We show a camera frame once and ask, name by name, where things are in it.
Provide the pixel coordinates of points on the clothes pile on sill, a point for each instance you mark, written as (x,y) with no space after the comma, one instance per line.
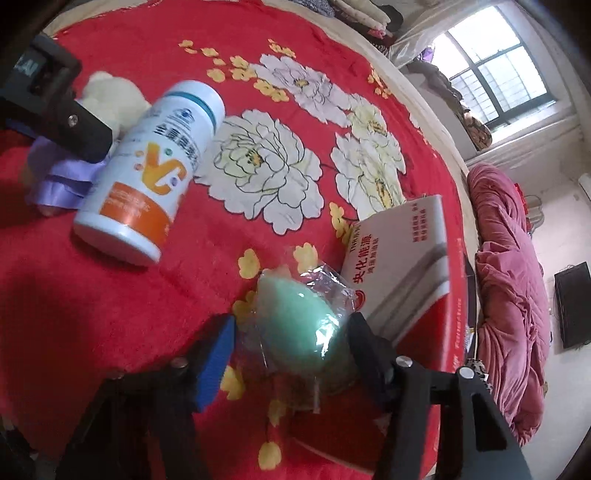
(461,110)

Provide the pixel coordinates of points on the sheer curtain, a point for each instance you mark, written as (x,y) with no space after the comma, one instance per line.
(415,41)

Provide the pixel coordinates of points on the window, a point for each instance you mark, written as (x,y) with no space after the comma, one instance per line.
(508,69)

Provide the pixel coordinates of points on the black wall television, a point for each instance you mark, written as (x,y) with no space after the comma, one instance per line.
(575,304)

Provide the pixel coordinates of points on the pink quilt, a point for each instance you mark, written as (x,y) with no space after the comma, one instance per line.
(508,277)

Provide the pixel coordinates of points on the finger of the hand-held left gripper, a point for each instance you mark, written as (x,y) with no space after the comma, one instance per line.
(69,124)

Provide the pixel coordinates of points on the white vitamin bottle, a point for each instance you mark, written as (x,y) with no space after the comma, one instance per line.
(138,198)

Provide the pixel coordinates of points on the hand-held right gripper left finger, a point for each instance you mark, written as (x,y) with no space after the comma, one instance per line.
(214,364)

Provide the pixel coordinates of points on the green sponge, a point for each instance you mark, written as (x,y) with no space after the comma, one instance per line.
(295,323)

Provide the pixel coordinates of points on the red cardboard box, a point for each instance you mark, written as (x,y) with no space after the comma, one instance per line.
(406,258)

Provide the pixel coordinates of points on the plush bunny with lilac dress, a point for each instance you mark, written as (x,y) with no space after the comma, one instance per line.
(115,99)

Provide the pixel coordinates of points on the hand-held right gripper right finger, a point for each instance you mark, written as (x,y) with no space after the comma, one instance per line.
(369,364)

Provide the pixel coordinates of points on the stack of folded clothes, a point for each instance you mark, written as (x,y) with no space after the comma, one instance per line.
(360,14)

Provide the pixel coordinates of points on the red floral blanket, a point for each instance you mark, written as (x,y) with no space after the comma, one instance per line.
(69,300)

